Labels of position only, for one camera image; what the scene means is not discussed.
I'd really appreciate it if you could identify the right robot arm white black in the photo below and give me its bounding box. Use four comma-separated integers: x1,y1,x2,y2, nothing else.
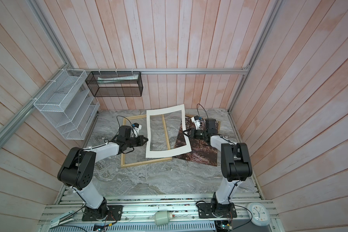
184,116,252,214

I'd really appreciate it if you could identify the black wire mesh basket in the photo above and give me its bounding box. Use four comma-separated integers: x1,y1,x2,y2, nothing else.
86,71,144,97

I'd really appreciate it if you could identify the paper in black basket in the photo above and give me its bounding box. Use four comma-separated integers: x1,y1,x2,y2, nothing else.
97,74,139,85

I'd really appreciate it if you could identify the white cylindrical device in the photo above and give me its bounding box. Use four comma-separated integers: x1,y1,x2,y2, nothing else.
154,211,175,226

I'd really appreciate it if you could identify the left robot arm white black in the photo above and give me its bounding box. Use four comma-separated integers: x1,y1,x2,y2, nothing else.
58,123,148,209

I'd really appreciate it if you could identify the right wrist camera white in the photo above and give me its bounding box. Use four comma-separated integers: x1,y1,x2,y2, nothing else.
191,116,203,130

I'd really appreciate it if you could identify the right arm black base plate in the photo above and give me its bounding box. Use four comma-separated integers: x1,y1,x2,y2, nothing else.
195,201,237,218

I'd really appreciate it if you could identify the white wall clock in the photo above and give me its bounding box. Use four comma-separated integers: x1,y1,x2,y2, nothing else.
246,203,271,227

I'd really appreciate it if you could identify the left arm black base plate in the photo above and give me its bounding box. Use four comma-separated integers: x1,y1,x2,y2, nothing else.
82,205,123,221

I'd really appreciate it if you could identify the white wire mesh shelf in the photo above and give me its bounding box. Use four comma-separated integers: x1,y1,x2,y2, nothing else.
34,69,100,140

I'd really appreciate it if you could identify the autumn forest photo print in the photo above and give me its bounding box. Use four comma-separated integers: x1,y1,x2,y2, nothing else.
173,115,218,166

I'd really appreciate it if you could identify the clear glass pane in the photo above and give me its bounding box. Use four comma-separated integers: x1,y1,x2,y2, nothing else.
124,117,169,164

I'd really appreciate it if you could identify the white mat board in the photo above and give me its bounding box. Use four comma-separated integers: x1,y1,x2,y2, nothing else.
146,104,192,159

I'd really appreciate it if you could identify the light wooden picture frame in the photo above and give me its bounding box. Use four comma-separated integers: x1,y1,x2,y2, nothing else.
120,113,173,168

